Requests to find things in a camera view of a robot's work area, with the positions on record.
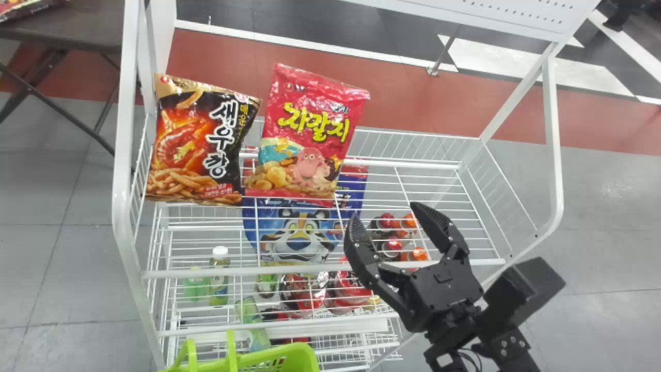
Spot blue cereal bag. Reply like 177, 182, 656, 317
241, 164, 369, 265

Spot green basket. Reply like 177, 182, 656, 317
157, 330, 321, 372

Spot dark side table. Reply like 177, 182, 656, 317
0, 0, 136, 157

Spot black snack packet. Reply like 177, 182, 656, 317
145, 73, 262, 207

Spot small bottle red cap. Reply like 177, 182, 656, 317
381, 237, 404, 260
373, 212, 398, 236

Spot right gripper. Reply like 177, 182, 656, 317
343, 201, 484, 334

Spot green bottle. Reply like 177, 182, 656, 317
183, 266, 210, 303
209, 245, 231, 308

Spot white wire rack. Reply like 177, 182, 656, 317
112, 0, 603, 372

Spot silver red snack packet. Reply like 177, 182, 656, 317
278, 271, 331, 319

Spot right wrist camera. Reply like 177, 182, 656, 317
478, 256, 566, 336

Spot red noodle cup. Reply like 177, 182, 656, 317
329, 269, 381, 314

